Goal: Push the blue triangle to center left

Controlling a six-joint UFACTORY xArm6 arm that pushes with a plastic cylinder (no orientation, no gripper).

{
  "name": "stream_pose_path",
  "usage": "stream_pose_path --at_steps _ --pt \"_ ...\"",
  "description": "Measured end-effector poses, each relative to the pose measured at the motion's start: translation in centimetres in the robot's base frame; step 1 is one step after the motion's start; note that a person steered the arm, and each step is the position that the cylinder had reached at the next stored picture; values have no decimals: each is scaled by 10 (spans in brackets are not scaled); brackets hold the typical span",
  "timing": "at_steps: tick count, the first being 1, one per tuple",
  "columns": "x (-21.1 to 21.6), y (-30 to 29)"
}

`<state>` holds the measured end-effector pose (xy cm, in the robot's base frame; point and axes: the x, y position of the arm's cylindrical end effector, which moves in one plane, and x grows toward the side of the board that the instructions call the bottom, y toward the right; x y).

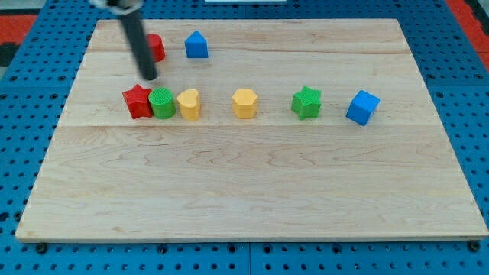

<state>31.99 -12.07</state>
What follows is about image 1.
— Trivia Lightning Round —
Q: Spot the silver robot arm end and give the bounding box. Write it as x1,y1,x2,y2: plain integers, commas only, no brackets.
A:
90,0,144,15

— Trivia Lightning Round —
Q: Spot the blue triangle block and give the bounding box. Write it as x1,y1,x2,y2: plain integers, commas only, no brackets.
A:
184,31,209,58

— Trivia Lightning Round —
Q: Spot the light wooden board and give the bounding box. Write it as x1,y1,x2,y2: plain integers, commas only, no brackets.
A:
16,19,488,243

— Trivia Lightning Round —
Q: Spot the yellow hexagon block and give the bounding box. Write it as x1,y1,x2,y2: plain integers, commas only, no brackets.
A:
232,88,257,119

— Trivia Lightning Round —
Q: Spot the yellow heart block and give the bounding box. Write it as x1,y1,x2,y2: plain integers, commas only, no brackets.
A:
177,89,201,121

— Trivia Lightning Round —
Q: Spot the green star block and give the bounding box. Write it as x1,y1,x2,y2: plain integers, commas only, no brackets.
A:
291,86,322,120

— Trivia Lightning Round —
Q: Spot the green cylinder block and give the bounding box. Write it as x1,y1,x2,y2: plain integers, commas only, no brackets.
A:
148,87,176,119

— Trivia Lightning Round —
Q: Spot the red star block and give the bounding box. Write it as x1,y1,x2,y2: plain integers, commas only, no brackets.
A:
122,84,153,119

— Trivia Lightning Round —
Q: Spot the red cylinder block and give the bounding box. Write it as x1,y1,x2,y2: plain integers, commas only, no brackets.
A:
147,34,166,62

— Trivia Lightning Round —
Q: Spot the blue cube block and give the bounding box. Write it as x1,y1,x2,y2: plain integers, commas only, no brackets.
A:
346,90,381,126

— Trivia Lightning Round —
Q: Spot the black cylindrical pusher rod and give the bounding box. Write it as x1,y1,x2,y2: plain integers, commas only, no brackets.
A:
118,10,158,80

